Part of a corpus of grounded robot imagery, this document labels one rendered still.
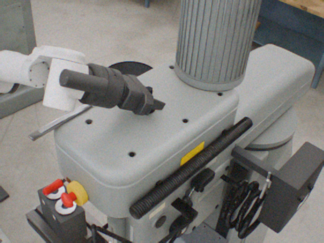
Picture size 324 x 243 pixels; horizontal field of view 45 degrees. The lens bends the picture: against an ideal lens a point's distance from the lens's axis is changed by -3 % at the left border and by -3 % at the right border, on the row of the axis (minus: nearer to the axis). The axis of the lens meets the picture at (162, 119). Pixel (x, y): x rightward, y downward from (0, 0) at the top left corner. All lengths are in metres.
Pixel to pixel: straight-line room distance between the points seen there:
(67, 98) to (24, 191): 2.57
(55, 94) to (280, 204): 0.69
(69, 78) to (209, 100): 0.41
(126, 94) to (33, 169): 2.65
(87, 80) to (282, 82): 0.83
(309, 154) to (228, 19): 0.48
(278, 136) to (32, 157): 2.49
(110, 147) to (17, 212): 2.38
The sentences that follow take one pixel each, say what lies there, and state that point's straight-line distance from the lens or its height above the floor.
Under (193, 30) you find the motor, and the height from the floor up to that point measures 2.05.
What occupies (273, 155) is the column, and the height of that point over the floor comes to 1.49.
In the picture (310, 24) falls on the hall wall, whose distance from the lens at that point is 5.45.
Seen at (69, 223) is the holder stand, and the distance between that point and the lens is 1.76.
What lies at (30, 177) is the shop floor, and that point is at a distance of 3.41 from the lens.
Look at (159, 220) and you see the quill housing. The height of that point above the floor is 1.57.
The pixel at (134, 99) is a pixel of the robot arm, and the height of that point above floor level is 1.97.
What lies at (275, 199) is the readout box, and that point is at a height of 1.64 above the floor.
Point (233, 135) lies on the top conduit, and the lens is 1.07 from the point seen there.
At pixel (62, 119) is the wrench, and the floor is 1.90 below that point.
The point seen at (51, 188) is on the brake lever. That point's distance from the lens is 1.05.
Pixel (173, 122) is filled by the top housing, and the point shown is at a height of 1.89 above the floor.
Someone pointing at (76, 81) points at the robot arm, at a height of 2.07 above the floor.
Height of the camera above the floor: 2.50
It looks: 40 degrees down
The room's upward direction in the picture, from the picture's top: 5 degrees clockwise
